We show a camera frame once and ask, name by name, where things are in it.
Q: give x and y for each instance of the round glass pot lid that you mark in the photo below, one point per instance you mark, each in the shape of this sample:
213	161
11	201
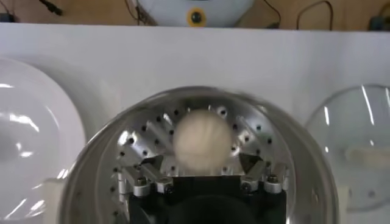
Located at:
350	128

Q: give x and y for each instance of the white round plate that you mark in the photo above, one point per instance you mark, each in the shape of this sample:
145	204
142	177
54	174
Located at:
30	137

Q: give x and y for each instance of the white electric cooker pot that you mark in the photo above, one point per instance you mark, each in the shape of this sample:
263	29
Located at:
51	201

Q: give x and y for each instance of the pale blue robot base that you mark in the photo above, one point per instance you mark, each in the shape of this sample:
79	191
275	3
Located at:
170	12

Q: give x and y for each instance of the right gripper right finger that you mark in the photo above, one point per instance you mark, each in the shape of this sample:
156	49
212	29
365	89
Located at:
254	179

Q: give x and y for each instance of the stainless steel steamer basket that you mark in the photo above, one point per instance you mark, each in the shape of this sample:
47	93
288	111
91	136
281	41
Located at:
259	143

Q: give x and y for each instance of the white steamed baozi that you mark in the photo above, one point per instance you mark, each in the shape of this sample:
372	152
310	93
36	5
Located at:
202	140

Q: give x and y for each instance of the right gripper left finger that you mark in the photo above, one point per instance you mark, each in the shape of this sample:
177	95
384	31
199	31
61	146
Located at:
161	182

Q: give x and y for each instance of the dark grey floor object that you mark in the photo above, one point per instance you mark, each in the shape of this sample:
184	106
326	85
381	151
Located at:
6	17
379	23

